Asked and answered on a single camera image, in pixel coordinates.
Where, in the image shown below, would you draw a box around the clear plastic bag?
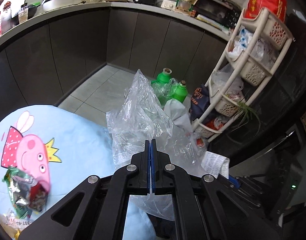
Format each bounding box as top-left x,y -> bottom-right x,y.
106,68 -> 209,222

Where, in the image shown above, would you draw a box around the green foil wrapper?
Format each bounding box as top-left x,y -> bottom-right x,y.
2,166 -> 48,219

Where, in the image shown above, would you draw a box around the dark kitchen cabinets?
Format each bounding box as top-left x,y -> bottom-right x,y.
0,7 -> 227,120

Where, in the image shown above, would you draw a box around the white plastic bag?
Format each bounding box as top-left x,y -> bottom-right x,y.
164,99 -> 193,134

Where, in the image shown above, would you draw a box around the white paper receipt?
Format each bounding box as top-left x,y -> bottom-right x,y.
201,151 -> 230,179

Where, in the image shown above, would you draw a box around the green bottle front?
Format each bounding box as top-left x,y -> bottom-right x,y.
171,80 -> 188,103

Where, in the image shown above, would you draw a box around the green bottle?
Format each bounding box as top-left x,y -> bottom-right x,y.
171,80 -> 188,103
151,68 -> 172,107

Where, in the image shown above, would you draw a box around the green bottle back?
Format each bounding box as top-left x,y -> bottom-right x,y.
151,68 -> 172,107

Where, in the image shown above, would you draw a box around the navy shopping bag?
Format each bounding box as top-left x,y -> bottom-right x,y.
189,84 -> 210,122

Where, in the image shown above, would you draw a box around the light blue cartoon tablecloth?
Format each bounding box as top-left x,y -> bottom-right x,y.
0,104 -> 157,240

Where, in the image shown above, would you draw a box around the white plastic storage rack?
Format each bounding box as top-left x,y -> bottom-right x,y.
192,8 -> 293,142

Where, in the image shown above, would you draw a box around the black microwave oven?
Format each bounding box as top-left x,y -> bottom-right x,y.
193,0 -> 242,29

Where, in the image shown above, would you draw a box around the red gift bag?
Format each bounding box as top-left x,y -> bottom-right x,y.
244,0 -> 287,22

